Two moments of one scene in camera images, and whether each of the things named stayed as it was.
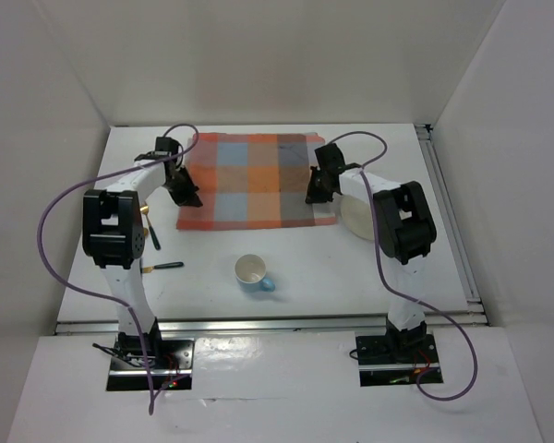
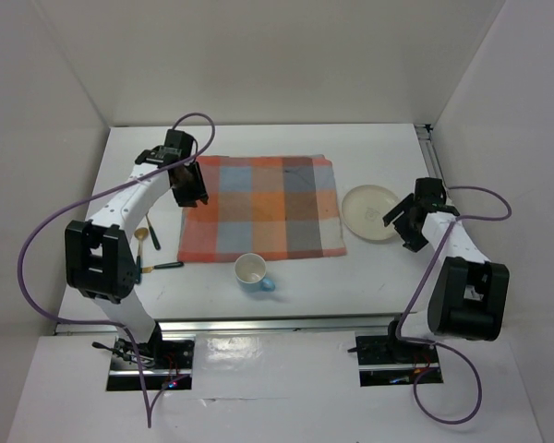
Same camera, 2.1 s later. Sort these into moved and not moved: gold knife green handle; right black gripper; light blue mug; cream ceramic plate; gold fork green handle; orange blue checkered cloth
Moved: right black gripper; orange blue checkered cloth
Not moved: light blue mug; cream ceramic plate; gold knife green handle; gold fork green handle
